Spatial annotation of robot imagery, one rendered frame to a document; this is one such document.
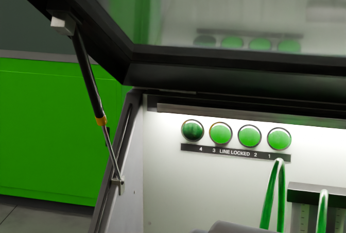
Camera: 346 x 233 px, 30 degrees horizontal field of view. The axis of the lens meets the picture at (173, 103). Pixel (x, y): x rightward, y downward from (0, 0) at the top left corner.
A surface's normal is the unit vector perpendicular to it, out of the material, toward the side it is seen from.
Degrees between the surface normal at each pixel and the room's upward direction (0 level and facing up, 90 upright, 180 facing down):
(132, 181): 90
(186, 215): 90
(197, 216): 90
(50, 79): 90
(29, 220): 0
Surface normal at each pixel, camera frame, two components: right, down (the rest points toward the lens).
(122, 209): 0.97, 0.08
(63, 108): -0.26, 0.28
